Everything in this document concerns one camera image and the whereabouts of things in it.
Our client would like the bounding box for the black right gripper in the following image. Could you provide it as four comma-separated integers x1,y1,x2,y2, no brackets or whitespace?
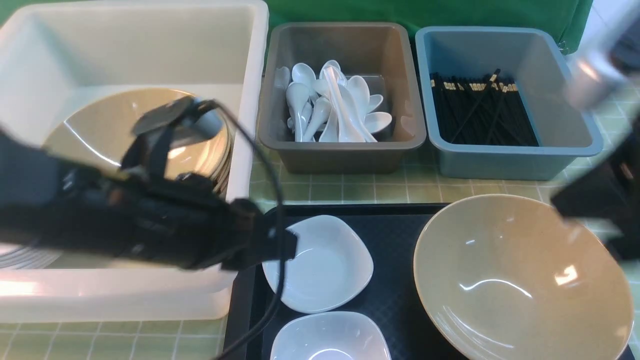
550,120,640,261

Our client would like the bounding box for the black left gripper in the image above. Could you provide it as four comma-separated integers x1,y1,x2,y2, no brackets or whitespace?
0,96,298,271

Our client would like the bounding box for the tan noodle bowl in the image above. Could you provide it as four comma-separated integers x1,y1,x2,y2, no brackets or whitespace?
413,194,634,360

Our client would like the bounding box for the black chopstick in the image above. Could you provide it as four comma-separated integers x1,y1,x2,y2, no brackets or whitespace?
448,68,502,145
484,83,508,145

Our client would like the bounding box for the white square dish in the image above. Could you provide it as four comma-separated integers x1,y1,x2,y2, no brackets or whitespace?
269,311,391,360
281,215,374,314

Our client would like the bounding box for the white soup spoon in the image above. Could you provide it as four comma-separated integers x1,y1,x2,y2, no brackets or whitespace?
322,65,365,143

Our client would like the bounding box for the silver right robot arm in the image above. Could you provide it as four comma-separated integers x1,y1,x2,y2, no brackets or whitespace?
550,6,640,264

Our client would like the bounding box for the top tan stacked bowl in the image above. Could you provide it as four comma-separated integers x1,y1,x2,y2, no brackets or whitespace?
42,88,233,179

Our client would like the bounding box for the blue plastic bin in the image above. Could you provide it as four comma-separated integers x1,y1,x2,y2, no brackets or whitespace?
414,26,604,180

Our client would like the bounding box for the stack of tan bowls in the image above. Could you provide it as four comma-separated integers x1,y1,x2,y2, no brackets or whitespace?
209,127,234,195

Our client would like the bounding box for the stack of white dishes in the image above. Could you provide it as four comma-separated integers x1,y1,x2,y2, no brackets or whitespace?
0,243,62,271

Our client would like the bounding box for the pile of black chopsticks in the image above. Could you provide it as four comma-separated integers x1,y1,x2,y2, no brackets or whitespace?
430,69,540,147

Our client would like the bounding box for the green checkered tablecloth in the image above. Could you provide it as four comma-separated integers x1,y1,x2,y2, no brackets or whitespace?
0,81,640,360

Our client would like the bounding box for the green fabric backdrop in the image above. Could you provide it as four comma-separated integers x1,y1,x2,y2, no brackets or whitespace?
0,0,594,56

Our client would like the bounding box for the large white plastic tub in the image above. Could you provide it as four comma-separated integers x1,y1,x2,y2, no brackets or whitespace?
1,0,269,323

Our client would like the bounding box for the pile of white spoons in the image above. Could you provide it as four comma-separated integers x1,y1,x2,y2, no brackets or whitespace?
275,59,393,143

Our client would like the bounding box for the black plastic tray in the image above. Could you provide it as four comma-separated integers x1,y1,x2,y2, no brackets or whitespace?
228,203,634,360

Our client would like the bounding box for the grey plastic bin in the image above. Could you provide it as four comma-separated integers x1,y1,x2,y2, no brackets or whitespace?
256,22,428,174

